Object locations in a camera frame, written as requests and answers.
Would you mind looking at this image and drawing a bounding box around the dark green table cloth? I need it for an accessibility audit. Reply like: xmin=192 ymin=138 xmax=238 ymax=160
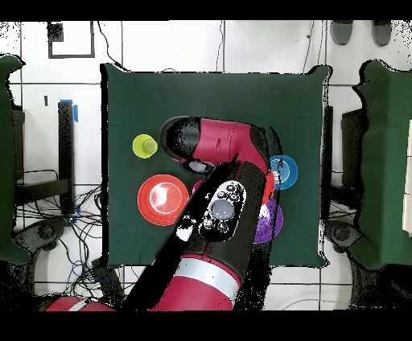
xmin=100 ymin=63 xmax=332 ymax=269

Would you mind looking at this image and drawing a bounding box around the black metal frame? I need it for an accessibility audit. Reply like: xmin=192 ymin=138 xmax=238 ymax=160
xmin=12 ymin=107 xmax=72 ymax=207

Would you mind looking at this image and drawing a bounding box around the black box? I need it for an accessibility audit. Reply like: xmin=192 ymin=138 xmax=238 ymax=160
xmin=340 ymin=108 xmax=366 ymax=189

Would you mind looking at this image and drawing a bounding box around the tangle of cables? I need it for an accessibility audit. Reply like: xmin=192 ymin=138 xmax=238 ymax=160
xmin=14 ymin=184 xmax=142 ymax=305

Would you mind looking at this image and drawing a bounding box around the person's foot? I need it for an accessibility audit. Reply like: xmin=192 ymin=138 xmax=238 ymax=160
xmin=330 ymin=20 xmax=354 ymax=46
xmin=371 ymin=20 xmax=393 ymax=47

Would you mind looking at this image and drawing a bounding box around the black cable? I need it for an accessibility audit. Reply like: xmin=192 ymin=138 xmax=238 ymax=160
xmin=96 ymin=20 xmax=125 ymax=70

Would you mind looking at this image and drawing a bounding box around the black square floor frame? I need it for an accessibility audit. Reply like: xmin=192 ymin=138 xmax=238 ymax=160
xmin=47 ymin=20 xmax=97 ymax=60

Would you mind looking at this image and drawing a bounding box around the yellow cup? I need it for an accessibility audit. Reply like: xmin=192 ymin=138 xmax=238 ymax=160
xmin=132 ymin=134 xmax=159 ymax=159

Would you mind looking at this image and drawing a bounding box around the black post with blue tape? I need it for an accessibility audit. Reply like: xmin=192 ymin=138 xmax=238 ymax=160
xmin=57 ymin=100 xmax=79 ymax=216

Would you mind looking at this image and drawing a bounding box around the purple bowl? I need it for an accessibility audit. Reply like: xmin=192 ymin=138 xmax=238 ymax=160
xmin=252 ymin=197 xmax=284 ymax=244

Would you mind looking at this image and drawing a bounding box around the green cloth covered table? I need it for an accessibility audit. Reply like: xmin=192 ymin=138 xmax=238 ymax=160
xmin=348 ymin=60 xmax=412 ymax=271
xmin=0 ymin=54 xmax=31 ymax=265

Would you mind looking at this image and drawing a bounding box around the black power strip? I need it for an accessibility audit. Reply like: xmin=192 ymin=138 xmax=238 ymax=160
xmin=92 ymin=257 xmax=126 ymax=305

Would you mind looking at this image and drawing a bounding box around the thin grey cable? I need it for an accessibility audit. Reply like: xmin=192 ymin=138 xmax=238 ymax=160
xmin=301 ymin=20 xmax=315 ymax=74
xmin=216 ymin=20 xmax=225 ymax=72

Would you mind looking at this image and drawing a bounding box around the black pedestal foot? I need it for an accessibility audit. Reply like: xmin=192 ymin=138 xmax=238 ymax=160
xmin=323 ymin=220 xmax=363 ymax=253
xmin=14 ymin=218 xmax=69 ymax=255

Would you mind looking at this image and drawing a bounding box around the straight-sided blue bowl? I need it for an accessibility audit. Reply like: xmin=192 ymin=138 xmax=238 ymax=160
xmin=269 ymin=154 xmax=299 ymax=191

